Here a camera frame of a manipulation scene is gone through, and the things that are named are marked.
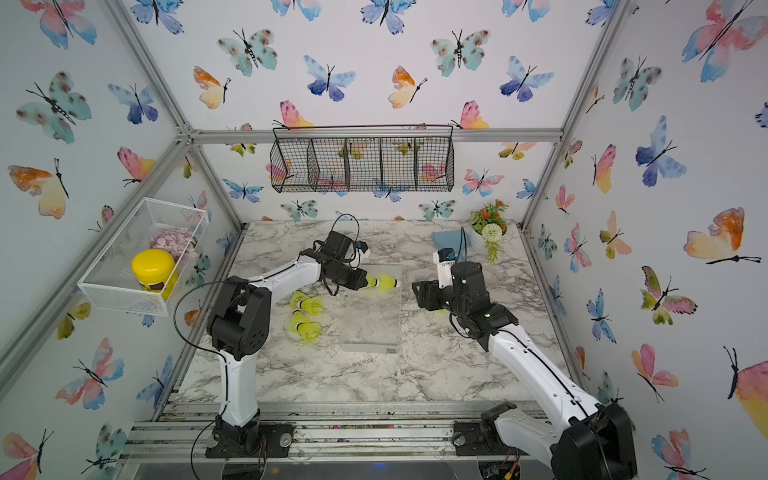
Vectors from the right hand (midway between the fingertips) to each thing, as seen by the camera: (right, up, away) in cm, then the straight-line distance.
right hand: (426, 281), depth 79 cm
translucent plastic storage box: (-16, -13, +17) cm, 27 cm away
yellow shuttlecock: (-34, -9, +14) cm, 38 cm away
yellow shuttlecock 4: (-16, -2, +20) cm, 26 cm away
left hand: (-17, -1, +19) cm, 25 cm away
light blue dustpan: (+13, +13, +37) cm, 41 cm away
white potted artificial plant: (+23, +15, +23) cm, 36 cm away
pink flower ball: (-58, +10, -9) cm, 59 cm away
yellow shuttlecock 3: (-11, -3, +22) cm, 25 cm away
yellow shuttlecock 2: (-34, -17, +14) cm, 41 cm away
